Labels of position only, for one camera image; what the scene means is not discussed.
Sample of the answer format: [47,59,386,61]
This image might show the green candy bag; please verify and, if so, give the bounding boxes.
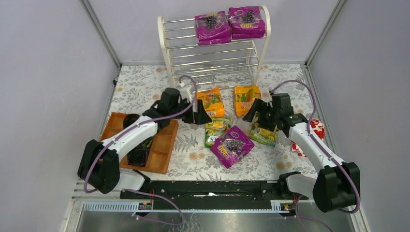
[248,112,279,147]
[205,116,231,148]

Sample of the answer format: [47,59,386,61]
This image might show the orange candy bag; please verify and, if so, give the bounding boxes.
[197,88,225,118]
[234,86,261,117]

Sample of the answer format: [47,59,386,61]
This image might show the purple candy bag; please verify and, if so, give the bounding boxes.
[194,11,232,46]
[228,6,266,40]
[210,126,254,169]

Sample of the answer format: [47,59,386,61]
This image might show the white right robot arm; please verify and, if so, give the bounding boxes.
[243,93,361,214]

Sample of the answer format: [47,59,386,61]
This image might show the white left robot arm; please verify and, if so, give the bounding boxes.
[77,88,196,194]

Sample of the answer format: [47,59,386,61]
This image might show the cream metal shelf rack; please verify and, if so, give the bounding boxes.
[157,5,271,91]

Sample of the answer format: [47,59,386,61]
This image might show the wooden compartment tray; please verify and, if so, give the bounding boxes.
[100,113,179,174]

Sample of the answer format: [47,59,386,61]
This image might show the red floral fabric pouch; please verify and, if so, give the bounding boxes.
[290,118,325,158]

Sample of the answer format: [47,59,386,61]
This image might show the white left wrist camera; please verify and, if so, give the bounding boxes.
[179,82,196,102]

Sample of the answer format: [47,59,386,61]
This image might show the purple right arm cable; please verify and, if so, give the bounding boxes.
[270,80,362,215]

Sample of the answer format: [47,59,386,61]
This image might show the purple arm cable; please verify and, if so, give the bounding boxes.
[270,80,362,215]
[83,75,199,226]

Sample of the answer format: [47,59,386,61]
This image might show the black cable coil top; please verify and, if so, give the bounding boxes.
[123,114,142,129]

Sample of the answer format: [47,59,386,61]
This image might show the black cable coil bottom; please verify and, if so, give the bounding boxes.
[127,145,149,168]

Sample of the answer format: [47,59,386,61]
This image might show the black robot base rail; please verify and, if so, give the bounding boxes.
[120,180,299,211]

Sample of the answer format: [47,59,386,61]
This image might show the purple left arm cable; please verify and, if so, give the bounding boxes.
[83,75,199,226]

